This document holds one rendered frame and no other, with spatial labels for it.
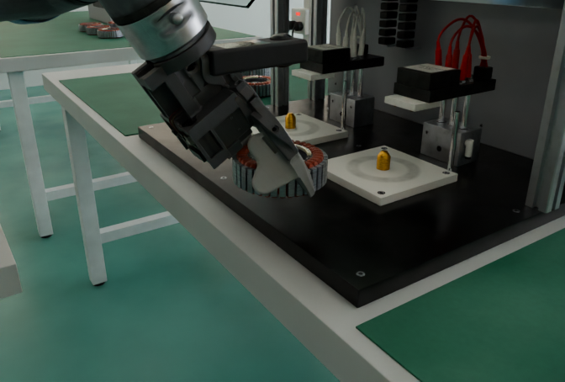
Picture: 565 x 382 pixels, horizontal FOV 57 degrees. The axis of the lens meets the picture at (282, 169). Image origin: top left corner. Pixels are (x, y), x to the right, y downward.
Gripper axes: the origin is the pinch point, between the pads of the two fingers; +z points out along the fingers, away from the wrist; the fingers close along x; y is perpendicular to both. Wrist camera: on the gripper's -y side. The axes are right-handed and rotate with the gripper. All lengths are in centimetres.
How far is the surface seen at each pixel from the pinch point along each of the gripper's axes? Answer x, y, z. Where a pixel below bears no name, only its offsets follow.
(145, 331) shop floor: -83, 40, 75
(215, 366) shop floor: -58, 30, 81
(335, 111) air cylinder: -28.9, -24.8, 20.7
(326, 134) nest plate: -20.2, -16.8, 16.6
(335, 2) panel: -46, -46, 11
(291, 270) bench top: 7.7, 7.7, 5.1
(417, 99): -1.6, -23.1, 8.5
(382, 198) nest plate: 4.6, -7.9, 10.8
